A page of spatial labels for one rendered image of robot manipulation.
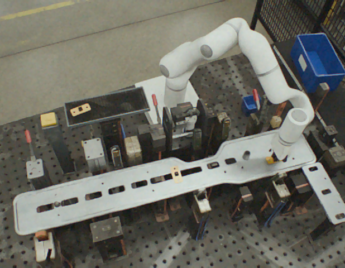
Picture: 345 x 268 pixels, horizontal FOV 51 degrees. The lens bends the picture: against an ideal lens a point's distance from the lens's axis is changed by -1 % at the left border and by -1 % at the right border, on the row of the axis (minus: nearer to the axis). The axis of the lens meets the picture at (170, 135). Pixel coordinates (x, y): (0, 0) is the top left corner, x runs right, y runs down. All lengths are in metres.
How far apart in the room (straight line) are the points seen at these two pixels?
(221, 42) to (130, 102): 0.50
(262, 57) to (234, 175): 0.57
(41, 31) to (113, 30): 0.71
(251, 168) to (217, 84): 0.83
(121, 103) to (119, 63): 1.81
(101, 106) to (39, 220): 0.55
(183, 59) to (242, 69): 0.86
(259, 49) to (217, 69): 1.10
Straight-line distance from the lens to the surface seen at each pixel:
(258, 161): 1.73
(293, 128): 1.48
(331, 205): 1.75
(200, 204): 1.53
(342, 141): 1.91
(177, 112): 1.62
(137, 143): 1.62
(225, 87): 2.37
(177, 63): 1.73
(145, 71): 3.37
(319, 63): 2.20
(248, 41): 1.39
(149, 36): 3.71
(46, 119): 1.66
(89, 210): 1.58
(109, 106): 1.65
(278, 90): 1.43
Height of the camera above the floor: 2.45
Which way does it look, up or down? 57 degrees down
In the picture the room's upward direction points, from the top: 4 degrees clockwise
